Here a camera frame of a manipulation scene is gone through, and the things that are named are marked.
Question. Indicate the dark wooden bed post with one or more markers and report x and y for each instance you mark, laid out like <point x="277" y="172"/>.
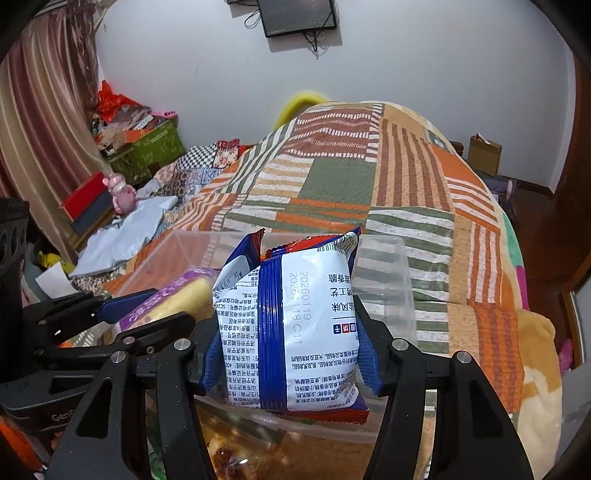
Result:
<point x="455" y="146"/>

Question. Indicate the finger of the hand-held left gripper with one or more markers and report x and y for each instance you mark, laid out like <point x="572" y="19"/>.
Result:
<point x="69" y="314"/>
<point x="138" y="339"/>

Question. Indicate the yellow plastic bag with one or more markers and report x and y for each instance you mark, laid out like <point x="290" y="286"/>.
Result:
<point x="46" y="261"/>

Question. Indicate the pale blue cloth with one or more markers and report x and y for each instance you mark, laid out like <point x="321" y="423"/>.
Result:
<point x="120" y="240"/>

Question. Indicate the green storage box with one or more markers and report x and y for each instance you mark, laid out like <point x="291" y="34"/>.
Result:
<point x="152" y="152"/>

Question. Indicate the checkered patchwork quilt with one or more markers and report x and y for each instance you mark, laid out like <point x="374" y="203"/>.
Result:
<point x="203" y="166"/>

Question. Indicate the brown wooden door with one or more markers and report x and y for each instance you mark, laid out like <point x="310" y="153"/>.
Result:
<point x="579" y="184"/>

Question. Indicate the purple yellow cake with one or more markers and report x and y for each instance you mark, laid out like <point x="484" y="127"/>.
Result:
<point x="184" y="295"/>

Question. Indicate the orange cloth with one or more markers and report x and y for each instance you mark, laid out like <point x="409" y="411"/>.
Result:
<point x="14" y="438"/>

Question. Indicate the small black monitor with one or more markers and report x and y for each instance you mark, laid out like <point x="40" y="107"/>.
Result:
<point x="295" y="14"/>

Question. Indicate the red gift box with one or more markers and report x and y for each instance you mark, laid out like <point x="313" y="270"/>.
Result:
<point x="85" y="194"/>

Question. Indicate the grey bag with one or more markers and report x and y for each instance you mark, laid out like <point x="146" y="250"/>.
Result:
<point x="501" y="187"/>

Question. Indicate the pink plush toy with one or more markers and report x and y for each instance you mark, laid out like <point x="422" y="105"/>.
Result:
<point x="121" y="196"/>

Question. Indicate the orange flat box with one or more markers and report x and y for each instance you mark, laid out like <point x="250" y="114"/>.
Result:
<point x="138" y="135"/>

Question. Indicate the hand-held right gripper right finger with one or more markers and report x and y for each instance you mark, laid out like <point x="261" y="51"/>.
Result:
<point x="406" y="369"/>

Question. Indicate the red plastic bag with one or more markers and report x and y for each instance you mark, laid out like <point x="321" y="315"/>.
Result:
<point x="111" y="104"/>

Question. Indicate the pile of papers and cartons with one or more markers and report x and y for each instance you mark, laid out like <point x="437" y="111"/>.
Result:
<point x="129" y="117"/>

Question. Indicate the clear plastic container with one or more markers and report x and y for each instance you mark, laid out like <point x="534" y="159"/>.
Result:
<point x="383" y="277"/>

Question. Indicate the yellow foam tube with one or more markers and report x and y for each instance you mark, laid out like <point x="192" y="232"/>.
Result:
<point x="291" y="106"/>

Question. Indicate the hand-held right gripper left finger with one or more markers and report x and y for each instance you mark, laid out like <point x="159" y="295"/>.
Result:
<point x="161" y="383"/>

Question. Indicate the blue white snack packet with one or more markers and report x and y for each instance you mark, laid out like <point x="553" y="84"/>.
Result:
<point x="304" y="323"/>

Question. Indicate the white paper sheet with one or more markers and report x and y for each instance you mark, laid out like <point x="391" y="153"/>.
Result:
<point x="55" y="281"/>

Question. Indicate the striped pink beige curtain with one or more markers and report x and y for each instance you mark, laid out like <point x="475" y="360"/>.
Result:
<point x="37" y="115"/>

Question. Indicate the striped patchwork blanket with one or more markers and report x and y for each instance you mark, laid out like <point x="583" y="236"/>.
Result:
<point x="346" y="184"/>

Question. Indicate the pink soft item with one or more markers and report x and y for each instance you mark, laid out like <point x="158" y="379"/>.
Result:
<point x="565" y="355"/>

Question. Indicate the grey box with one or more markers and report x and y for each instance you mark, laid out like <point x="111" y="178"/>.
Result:
<point x="92" y="219"/>

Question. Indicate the brown cardboard box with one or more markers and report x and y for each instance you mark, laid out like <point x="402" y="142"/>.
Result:
<point x="485" y="157"/>

